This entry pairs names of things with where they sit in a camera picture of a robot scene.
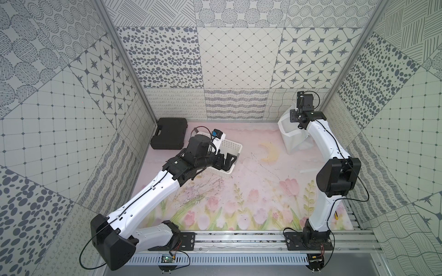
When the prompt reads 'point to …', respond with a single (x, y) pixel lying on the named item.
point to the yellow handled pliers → (336, 216)
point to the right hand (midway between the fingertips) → (301, 114)
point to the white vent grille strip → (222, 260)
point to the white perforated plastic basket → (228, 146)
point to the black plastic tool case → (170, 134)
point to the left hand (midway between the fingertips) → (227, 149)
